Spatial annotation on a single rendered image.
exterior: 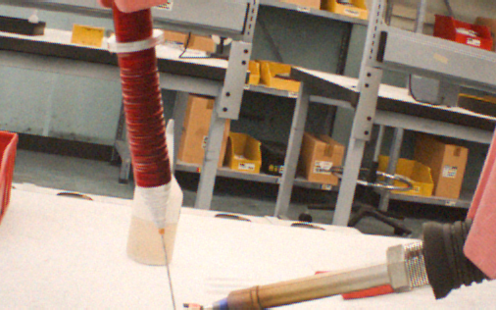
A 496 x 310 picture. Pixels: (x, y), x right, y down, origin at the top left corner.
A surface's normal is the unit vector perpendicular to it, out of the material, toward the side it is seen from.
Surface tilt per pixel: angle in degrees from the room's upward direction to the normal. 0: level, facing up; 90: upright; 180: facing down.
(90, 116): 90
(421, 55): 90
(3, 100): 90
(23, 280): 0
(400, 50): 90
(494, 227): 99
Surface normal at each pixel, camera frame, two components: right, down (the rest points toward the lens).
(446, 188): 0.33, 0.22
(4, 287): 0.18, -0.97
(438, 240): 0.29, -0.56
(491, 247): -0.33, 0.25
